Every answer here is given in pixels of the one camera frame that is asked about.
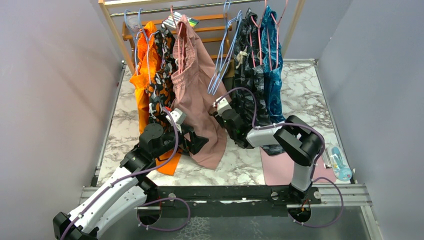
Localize dusty pink shorts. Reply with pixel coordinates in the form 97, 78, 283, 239
171, 15, 227, 170

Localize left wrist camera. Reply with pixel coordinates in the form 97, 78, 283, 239
165, 108, 187, 133

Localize black shark print shorts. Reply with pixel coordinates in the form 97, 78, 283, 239
225, 9, 286, 157

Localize blue wire hanger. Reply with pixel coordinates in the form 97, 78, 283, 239
207, 10, 243, 96

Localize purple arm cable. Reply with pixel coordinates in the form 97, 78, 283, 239
59, 107, 181, 240
215, 86, 327, 181

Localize wooden ladder shelf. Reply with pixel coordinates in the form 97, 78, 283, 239
121, 13, 235, 60

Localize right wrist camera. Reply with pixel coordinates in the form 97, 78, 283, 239
213, 96, 232, 116

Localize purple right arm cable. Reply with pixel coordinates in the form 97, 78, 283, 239
215, 86, 327, 181

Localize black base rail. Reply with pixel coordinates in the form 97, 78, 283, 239
137, 185, 322, 218

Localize metal hanging rod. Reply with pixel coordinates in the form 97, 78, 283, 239
109, 0, 261, 18

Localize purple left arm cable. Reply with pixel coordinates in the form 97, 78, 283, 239
59, 107, 181, 240

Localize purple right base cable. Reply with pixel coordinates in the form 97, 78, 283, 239
287, 176, 345, 229

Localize pink mat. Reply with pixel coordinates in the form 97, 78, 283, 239
259, 148, 337, 186

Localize pink hanger on pink shorts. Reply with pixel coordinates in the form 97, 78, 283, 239
170, 5, 187, 75

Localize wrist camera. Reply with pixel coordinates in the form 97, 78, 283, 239
213, 96, 232, 116
165, 108, 187, 133

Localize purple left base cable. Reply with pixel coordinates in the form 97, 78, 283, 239
136, 197, 192, 233

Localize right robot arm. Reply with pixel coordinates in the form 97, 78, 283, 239
212, 107, 325, 204

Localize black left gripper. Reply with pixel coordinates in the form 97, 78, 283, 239
152, 123, 209, 159

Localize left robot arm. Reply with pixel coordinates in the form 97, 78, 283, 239
53, 123, 209, 240

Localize blue hanger on orange shorts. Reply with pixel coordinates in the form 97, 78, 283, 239
123, 8, 163, 85

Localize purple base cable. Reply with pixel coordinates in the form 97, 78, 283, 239
136, 197, 192, 233
287, 176, 345, 229

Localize orange black camo shorts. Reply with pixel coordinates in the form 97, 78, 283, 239
147, 25, 177, 132

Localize colourful marker box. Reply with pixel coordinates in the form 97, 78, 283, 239
162, 11, 200, 31

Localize blue shark print shorts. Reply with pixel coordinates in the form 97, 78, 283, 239
260, 6, 285, 123

